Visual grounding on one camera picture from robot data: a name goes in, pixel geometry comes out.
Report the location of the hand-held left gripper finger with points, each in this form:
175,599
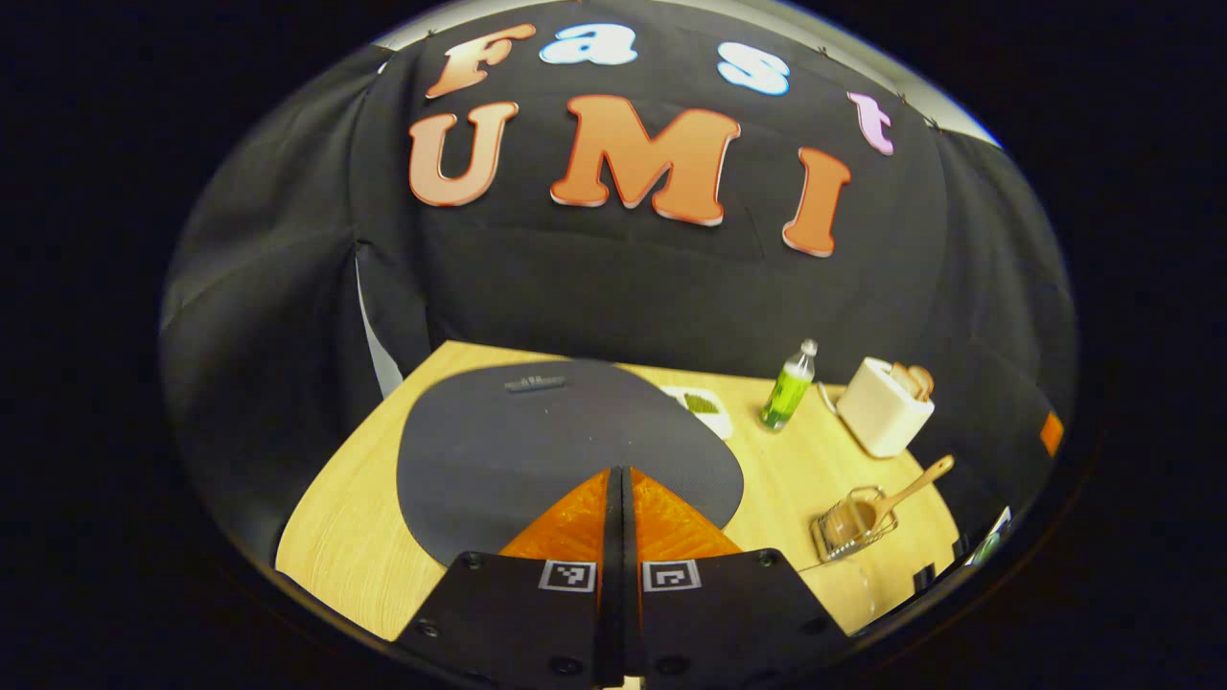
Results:
633,623
610,623

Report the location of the dark grey rice cooker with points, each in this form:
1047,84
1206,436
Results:
498,450

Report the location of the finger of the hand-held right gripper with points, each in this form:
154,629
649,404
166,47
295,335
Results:
1052,433

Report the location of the toast slice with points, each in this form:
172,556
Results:
923,381
901,377

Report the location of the white toaster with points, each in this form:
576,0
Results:
877,412

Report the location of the wooden spoon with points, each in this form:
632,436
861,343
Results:
911,489

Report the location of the green drink bottle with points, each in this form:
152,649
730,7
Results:
786,398

